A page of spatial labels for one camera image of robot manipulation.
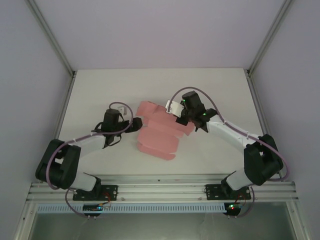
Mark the pink cloth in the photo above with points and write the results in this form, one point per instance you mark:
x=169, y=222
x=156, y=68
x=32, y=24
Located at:
x=160, y=140

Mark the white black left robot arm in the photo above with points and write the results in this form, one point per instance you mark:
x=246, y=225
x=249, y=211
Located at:
x=92, y=143

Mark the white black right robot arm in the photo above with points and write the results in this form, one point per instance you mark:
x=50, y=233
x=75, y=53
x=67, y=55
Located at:
x=232, y=132

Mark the aluminium table side rail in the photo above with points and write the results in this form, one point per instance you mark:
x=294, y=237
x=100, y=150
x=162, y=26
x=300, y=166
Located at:
x=58, y=125
x=260, y=112

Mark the aluminium mounting rail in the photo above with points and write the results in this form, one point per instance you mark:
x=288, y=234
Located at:
x=160, y=190

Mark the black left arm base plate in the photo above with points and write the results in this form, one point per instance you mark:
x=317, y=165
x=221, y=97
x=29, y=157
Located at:
x=111, y=192

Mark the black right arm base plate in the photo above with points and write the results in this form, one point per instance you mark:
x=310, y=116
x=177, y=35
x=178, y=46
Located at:
x=212, y=192

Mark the aluminium frame post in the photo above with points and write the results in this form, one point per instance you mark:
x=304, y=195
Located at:
x=268, y=37
x=55, y=42

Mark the aluminium lower frame bar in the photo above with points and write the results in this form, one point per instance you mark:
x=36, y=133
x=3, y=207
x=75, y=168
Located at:
x=25, y=222
x=297, y=220

